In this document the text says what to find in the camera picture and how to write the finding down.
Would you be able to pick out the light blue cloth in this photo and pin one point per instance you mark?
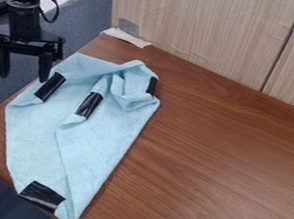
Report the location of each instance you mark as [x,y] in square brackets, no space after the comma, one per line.
[84,134]

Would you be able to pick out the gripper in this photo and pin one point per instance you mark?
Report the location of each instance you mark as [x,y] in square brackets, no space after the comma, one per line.
[23,34]

